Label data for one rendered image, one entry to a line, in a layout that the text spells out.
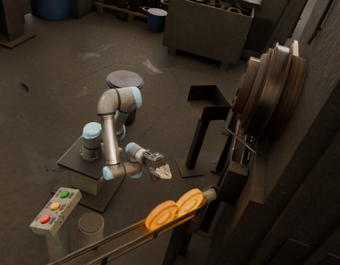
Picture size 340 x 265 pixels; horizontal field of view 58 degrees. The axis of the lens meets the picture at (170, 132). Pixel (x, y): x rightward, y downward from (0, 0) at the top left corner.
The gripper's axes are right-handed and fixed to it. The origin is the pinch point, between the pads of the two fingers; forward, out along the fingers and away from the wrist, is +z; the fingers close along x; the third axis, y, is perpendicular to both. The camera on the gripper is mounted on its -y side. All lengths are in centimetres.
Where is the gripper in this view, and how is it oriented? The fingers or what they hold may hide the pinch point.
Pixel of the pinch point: (169, 177)
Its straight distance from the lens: 151.5
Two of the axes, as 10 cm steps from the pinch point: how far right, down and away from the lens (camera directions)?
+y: -0.2, -9.0, -4.4
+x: 7.8, -2.9, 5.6
